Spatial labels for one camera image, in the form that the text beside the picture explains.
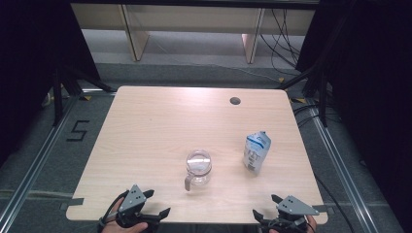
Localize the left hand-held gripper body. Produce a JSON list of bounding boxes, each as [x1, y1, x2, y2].
[[115, 183, 160, 229]]

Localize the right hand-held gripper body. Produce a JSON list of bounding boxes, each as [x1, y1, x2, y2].
[[264, 194, 321, 233]]

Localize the blue white milk carton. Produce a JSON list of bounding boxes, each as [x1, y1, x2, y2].
[[242, 130, 272, 177]]

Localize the clear glass jar with lid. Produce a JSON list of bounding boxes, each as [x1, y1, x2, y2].
[[184, 149, 214, 192]]

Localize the person's right hand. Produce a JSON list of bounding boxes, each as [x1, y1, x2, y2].
[[268, 216, 319, 233]]

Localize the person's left hand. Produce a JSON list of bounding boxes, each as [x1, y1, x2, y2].
[[100, 197, 150, 233]]

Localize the black metal stand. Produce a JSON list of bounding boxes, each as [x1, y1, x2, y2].
[[275, 60, 330, 128], [51, 63, 115, 128]]

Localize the dark curtain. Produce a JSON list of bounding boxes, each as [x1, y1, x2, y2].
[[0, 0, 102, 167], [295, 0, 412, 233]]

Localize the black left wrist strap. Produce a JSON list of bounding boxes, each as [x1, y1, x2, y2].
[[97, 189, 130, 229]]

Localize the black floor cable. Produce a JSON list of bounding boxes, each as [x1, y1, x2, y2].
[[314, 176, 358, 233]]

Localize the aluminium floor rail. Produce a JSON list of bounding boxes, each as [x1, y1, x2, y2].
[[305, 98, 381, 233], [0, 92, 82, 228]]

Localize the black floor cables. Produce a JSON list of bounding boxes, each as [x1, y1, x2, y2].
[[292, 102, 342, 128]]

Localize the bundle of black cables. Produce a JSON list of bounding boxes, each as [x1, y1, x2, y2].
[[258, 8, 303, 78]]

